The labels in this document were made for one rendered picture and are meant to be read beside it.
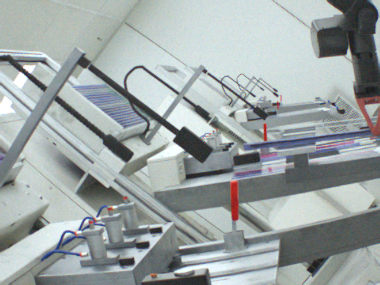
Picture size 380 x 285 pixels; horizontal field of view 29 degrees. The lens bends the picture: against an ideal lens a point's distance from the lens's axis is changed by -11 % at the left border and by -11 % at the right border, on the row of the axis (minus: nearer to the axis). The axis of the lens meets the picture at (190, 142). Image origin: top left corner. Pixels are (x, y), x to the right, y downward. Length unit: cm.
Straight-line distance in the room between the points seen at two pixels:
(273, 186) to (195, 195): 20
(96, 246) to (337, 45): 60
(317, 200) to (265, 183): 361
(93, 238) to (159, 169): 128
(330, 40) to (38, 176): 104
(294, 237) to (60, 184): 98
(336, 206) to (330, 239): 433
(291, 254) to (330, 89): 743
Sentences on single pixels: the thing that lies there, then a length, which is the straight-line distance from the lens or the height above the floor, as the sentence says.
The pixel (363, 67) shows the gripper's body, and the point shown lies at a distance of 137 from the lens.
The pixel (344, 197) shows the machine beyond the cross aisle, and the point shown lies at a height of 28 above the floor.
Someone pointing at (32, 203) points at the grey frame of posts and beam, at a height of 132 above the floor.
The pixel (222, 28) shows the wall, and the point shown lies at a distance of 869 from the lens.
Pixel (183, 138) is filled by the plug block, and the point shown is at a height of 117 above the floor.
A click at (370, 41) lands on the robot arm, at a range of 138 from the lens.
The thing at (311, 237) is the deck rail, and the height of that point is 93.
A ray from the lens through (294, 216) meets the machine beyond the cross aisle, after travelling 563.
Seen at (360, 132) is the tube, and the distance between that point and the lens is 140.
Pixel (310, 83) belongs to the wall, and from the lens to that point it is 864.
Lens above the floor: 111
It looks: 3 degrees up
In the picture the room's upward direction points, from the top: 53 degrees counter-clockwise
